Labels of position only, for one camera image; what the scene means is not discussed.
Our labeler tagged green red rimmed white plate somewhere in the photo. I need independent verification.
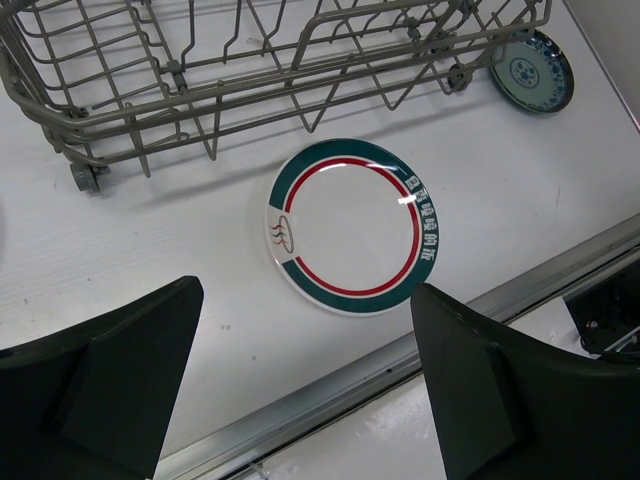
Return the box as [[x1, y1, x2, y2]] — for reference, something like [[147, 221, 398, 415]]
[[264, 138, 440, 317]]

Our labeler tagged aluminium front rail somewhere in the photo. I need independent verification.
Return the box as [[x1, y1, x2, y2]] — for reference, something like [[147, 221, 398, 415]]
[[155, 216, 639, 479]]

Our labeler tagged grey wire dish rack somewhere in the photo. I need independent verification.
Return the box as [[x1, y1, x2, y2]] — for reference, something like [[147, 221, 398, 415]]
[[1, 1, 552, 193]]

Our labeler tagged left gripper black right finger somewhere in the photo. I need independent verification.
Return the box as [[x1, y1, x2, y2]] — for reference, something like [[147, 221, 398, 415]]
[[410, 284, 639, 479]]

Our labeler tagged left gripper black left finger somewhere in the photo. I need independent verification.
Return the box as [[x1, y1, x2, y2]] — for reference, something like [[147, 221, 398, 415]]
[[1, 276, 204, 479]]

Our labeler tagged blue patterned small plate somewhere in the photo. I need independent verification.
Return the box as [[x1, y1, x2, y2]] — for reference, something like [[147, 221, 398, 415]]
[[489, 30, 575, 114]]

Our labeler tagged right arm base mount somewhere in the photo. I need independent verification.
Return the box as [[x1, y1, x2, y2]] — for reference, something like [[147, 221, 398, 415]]
[[567, 262, 639, 365]]

